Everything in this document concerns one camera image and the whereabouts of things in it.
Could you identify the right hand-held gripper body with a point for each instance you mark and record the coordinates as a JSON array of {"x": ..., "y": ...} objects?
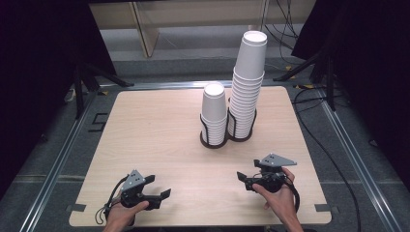
[{"x": 274, "y": 177}]

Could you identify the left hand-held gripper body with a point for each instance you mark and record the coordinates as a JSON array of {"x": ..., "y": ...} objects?
[{"x": 132, "y": 183}]

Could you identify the short stack of paper cups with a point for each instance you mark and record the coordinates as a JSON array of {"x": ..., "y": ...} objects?
[{"x": 214, "y": 106}]

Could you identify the tall stack of paper cups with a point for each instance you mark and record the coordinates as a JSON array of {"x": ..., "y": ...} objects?
[{"x": 249, "y": 64}]

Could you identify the person's right hand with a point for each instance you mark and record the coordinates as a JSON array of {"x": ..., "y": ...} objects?
[{"x": 283, "y": 203}]

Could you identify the person's left hand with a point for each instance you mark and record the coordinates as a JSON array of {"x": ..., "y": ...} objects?
[{"x": 122, "y": 215}]

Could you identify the yellow tape piece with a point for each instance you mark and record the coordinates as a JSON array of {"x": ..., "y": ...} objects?
[
  {"x": 289, "y": 68},
  {"x": 306, "y": 86}
]

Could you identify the black tripod stand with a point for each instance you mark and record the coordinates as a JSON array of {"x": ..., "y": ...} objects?
[
  {"x": 79, "y": 93},
  {"x": 329, "y": 83}
]

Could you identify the black curtain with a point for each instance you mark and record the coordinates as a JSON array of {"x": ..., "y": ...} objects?
[
  {"x": 38, "y": 80},
  {"x": 370, "y": 64}
]

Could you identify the light wooden shelf unit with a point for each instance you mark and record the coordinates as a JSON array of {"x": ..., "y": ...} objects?
[{"x": 193, "y": 13}]

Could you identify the aluminium floor rail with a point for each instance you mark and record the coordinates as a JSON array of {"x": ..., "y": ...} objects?
[
  {"x": 357, "y": 161},
  {"x": 54, "y": 167}
]

